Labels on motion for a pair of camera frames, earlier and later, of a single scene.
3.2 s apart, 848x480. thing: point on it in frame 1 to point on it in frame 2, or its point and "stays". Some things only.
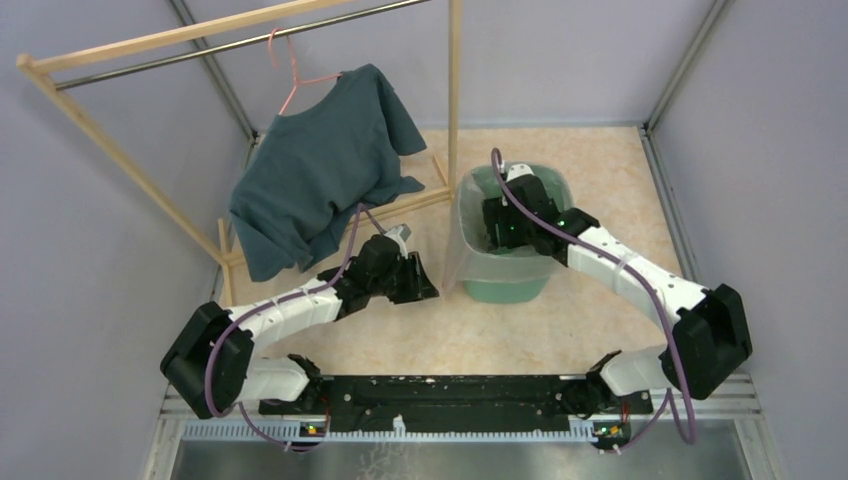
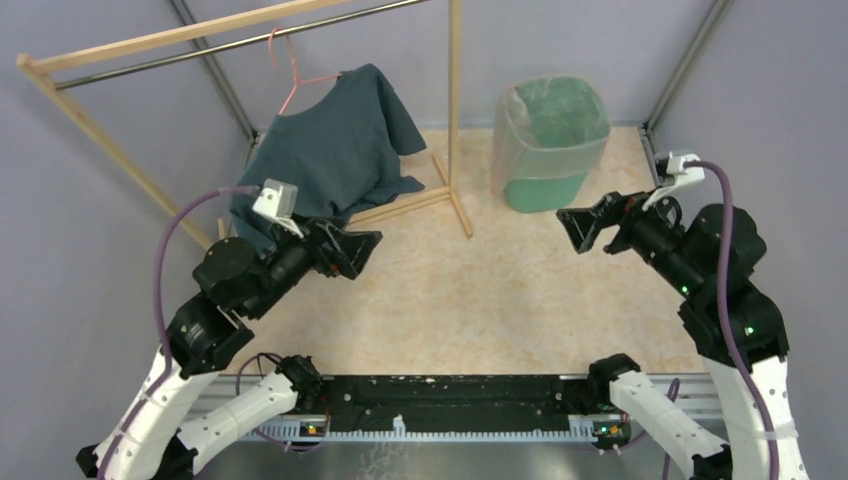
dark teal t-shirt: x=310 y=169 stays
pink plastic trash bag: x=469 y=256 to x=548 y=126
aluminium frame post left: x=200 y=45 stays
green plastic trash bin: x=504 y=276 to x=566 y=125
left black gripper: x=418 y=287 to x=352 y=248
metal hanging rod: x=119 y=71 stays
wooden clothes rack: x=34 y=62 stays
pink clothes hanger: x=297 y=80 stays
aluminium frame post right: x=717 y=10 stays
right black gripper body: x=513 y=230 to x=654 y=233
